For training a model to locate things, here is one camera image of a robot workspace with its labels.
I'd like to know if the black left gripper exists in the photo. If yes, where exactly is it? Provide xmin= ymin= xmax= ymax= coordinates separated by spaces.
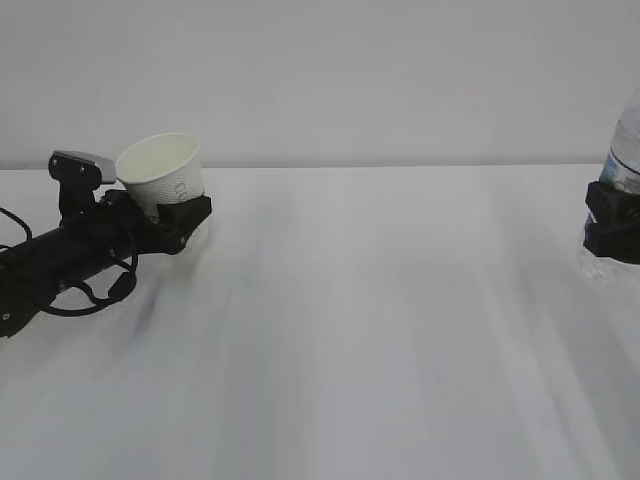
xmin=59 ymin=188 xmax=212 ymax=280

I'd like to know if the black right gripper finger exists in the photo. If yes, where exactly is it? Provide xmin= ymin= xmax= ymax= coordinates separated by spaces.
xmin=583 ymin=181 xmax=639 ymax=264

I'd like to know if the white paper cup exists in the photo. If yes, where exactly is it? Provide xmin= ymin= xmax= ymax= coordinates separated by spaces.
xmin=115 ymin=133 xmax=205 ymax=223

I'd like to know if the clear plastic water bottle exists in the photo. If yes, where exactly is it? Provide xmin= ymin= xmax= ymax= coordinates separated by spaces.
xmin=580 ymin=92 xmax=639 ymax=285

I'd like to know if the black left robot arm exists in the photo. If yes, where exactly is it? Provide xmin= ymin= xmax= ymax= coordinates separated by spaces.
xmin=1 ymin=190 xmax=212 ymax=337

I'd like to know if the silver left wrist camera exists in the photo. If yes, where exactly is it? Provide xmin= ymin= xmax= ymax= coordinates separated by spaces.
xmin=48 ymin=150 xmax=116 ymax=189

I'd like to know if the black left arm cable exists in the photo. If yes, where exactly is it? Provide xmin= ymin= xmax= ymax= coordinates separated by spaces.
xmin=0 ymin=207 xmax=139 ymax=317

